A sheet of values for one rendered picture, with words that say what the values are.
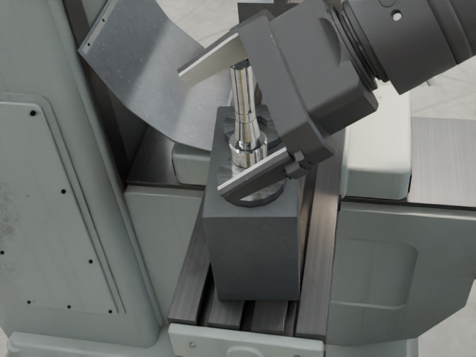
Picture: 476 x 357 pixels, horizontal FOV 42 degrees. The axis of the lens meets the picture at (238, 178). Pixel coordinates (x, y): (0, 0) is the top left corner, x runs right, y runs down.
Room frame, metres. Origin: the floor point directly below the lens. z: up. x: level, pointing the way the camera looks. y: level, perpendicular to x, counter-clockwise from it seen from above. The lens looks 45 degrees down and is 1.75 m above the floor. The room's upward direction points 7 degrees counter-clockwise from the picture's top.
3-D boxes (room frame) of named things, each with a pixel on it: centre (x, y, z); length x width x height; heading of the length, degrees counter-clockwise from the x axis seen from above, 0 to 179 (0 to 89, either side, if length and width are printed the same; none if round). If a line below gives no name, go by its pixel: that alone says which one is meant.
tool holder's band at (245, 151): (0.56, -0.02, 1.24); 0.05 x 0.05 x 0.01
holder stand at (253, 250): (0.61, -0.03, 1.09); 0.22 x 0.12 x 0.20; 171
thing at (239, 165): (0.56, -0.02, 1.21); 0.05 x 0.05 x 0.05
